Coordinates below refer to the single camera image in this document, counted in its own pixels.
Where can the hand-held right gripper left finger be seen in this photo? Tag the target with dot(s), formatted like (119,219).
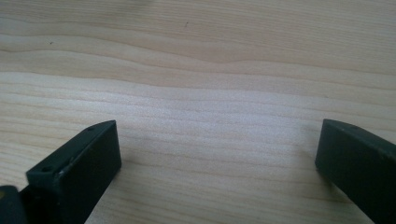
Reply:
(84,174)

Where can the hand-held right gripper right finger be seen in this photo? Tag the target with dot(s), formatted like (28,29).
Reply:
(358,165)

